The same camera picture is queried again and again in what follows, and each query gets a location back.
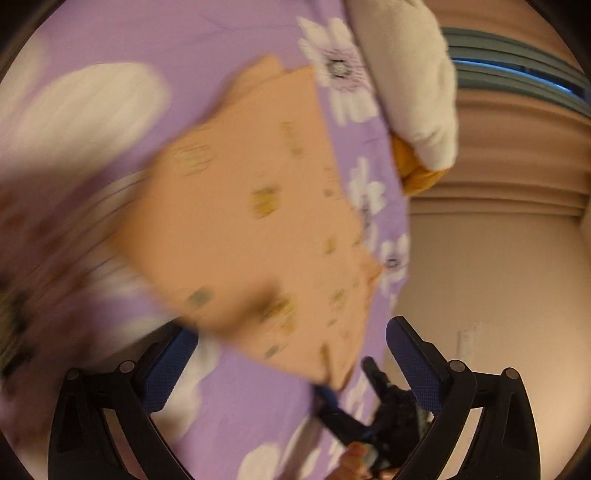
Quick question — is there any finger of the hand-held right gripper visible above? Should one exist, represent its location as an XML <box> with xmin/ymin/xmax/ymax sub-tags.
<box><xmin>314</xmin><ymin>385</ymin><xmax>375</xmax><ymax>446</ymax></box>
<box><xmin>362</xmin><ymin>356</ymin><xmax>393</xmax><ymax>400</ymax></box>

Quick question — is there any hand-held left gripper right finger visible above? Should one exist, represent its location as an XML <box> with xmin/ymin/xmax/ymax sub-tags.
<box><xmin>387</xmin><ymin>316</ymin><xmax>541</xmax><ymax>480</ymax></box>

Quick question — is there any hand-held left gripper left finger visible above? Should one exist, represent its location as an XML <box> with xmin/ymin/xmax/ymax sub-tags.
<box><xmin>48</xmin><ymin>323</ymin><xmax>199</xmax><ymax>480</ymax></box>

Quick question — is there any orange printed shirt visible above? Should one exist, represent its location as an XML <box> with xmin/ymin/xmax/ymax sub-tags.
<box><xmin>113</xmin><ymin>54</ymin><xmax>384</xmax><ymax>391</ymax></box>

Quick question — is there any person's right hand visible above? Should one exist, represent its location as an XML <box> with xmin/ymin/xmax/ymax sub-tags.
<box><xmin>330</xmin><ymin>442</ymin><xmax>398</xmax><ymax>480</ymax></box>

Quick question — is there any purple floral bedsheet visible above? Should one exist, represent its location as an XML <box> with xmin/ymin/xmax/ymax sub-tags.
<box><xmin>0</xmin><ymin>0</ymin><xmax>411</xmax><ymax>480</ymax></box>

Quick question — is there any pink curtain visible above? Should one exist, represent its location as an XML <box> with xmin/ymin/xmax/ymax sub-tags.
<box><xmin>406</xmin><ymin>90</ymin><xmax>591</xmax><ymax>219</ymax></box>
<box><xmin>425</xmin><ymin>0</ymin><xmax>548</xmax><ymax>33</ymax></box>

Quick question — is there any white plush duck toy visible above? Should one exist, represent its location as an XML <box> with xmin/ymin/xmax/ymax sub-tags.
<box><xmin>346</xmin><ymin>0</ymin><xmax>459</xmax><ymax>195</ymax></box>

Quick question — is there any window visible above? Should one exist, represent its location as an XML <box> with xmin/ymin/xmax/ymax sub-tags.
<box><xmin>455</xmin><ymin>56</ymin><xmax>579</xmax><ymax>94</ymax></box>

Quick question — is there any teal curtain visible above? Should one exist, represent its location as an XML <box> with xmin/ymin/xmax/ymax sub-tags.
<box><xmin>441</xmin><ymin>27</ymin><xmax>591</xmax><ymax>99</ymax></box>

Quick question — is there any white wall socket strip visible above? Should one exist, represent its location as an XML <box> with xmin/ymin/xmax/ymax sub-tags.
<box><xmin>457</xmin><ymin>323</ymin><xmax>483</xmax><ymax>365</ymax></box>

